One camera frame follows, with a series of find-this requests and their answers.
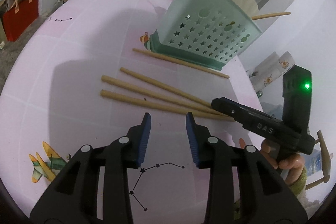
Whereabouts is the wooden chopstick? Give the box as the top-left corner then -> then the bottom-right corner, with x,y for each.
101,75 -> 226,117
132,48 -> 230,79
251,12 -> 291,20
100,89 -> 235,122
120,67 -> 211,108

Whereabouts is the white rice paddle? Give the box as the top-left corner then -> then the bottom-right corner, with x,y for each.
232,0 -> 259,17

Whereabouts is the person right hand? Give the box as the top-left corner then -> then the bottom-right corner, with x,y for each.
260,139 -> 305,186

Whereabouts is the floral paper roll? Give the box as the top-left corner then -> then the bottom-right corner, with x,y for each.
247,51 -> 295,92

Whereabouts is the pink patterned tablecloth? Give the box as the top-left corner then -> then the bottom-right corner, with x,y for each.
1,0 -> 260,223

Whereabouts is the green perforated utensil basket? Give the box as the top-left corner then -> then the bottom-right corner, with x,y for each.
145,0 -> 262,71

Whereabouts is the red gift bag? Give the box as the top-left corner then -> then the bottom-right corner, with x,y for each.
2,0 -> 39,42

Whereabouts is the wooden chair frame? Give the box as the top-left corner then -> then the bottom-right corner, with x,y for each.
305,130 -> 331,190

